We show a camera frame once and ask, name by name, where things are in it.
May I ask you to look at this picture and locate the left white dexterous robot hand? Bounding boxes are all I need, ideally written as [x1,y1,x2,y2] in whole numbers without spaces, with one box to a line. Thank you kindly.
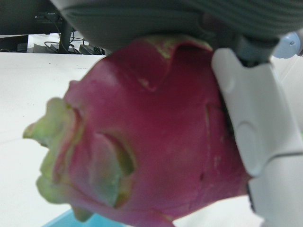
[49,0,303,227]

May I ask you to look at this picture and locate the red dragon fruit green scales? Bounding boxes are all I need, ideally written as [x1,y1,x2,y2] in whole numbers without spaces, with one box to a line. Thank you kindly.
[23,34,252,227]

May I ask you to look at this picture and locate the light blue round joint cap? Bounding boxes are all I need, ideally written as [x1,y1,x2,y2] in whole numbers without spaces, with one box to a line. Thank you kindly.
[271,31,302,59]

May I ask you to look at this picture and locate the light blue plastic bin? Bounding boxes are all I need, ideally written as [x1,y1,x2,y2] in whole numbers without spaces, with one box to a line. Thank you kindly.
[41,209,176,227]

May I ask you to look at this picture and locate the black computer monitor with stand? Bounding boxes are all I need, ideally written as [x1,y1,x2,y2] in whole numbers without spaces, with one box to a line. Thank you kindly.
[0,0,74,52]

